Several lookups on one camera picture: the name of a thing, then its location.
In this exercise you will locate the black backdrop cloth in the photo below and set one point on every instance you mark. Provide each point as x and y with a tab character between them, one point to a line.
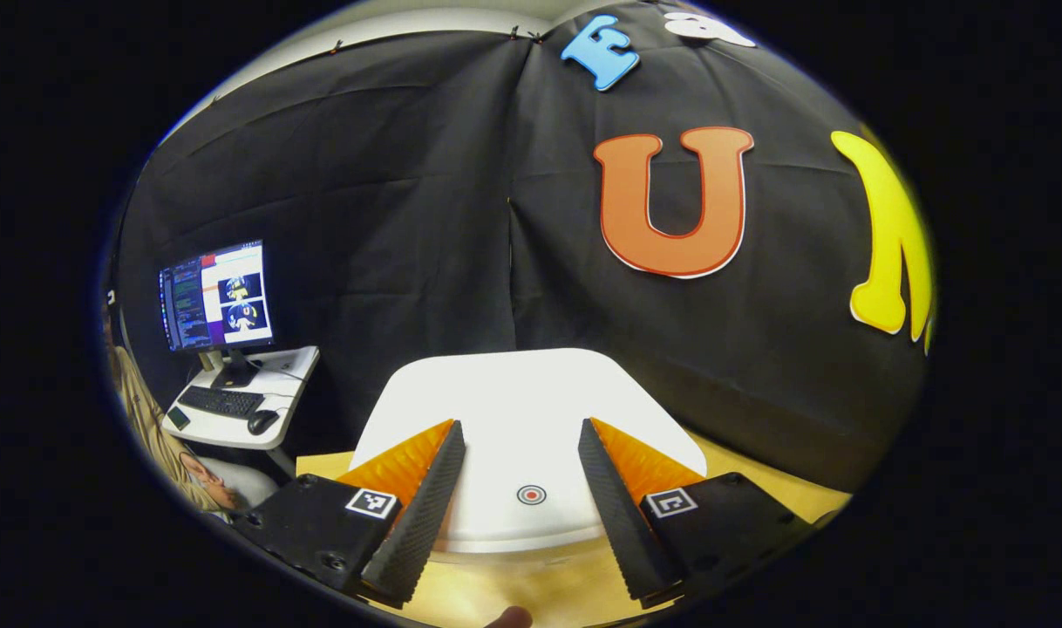
391	218

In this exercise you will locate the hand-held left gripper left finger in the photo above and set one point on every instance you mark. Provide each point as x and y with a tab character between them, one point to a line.
418	523

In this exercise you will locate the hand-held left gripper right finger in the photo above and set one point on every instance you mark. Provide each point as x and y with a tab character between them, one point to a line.
622	523

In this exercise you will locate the black keyboard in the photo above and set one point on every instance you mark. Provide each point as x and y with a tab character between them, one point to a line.
221	402

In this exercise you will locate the black smartphone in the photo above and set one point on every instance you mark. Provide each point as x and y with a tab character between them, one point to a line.
178	418

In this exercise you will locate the black computer mouse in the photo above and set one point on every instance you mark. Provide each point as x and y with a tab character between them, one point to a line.
263	422

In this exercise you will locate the white desktop garbage bin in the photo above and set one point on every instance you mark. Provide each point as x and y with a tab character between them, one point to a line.
513	401

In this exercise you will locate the wooden desktop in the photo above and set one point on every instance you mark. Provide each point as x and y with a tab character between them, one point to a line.
513	580

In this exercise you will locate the computer monitor with stand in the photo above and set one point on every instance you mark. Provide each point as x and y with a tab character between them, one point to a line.
221	296

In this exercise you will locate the white side table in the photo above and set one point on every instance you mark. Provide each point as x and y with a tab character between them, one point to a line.
282	384

